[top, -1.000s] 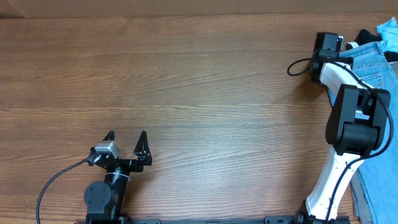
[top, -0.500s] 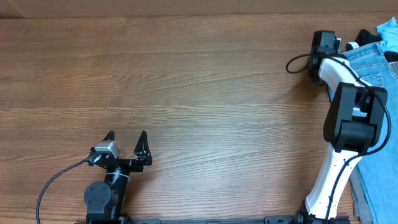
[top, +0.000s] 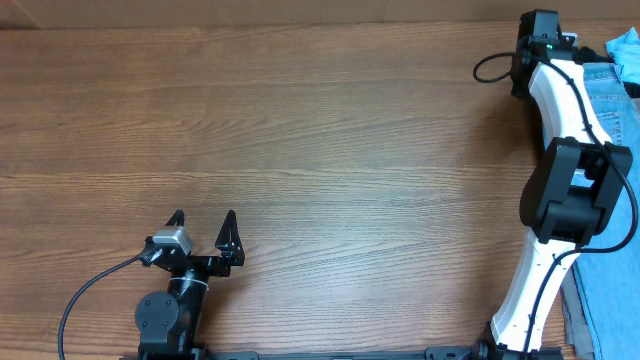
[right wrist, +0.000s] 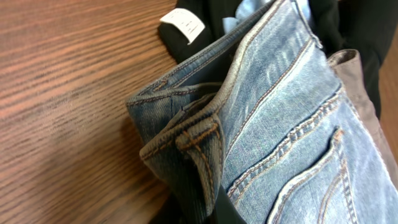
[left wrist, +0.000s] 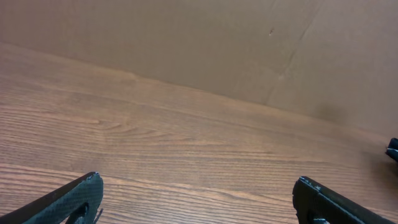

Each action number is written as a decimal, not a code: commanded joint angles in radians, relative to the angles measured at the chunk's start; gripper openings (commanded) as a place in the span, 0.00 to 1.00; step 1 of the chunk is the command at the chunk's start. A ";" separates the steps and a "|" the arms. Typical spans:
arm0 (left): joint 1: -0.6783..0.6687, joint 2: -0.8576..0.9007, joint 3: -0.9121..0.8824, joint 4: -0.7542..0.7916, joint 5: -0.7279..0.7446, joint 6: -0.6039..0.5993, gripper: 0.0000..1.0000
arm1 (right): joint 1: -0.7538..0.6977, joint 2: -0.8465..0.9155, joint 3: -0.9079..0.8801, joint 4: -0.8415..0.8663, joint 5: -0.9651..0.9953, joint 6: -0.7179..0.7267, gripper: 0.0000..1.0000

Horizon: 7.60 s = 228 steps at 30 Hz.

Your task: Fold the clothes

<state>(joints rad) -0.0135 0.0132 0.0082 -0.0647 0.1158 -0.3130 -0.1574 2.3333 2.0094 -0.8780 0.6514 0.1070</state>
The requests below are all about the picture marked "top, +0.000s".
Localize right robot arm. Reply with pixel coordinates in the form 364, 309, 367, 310
466, 9, 636, 359

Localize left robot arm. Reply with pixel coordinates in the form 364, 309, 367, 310
135, 209, 245, 359

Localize grey trousers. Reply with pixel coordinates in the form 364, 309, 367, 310
559, 97, 640, 360

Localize black garment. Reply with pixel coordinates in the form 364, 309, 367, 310
577, 46, 639, 99

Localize light blue cloth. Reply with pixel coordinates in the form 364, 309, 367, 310
605, 27, 640, 84

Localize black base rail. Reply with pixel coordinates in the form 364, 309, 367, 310
121, 346, 564, 360

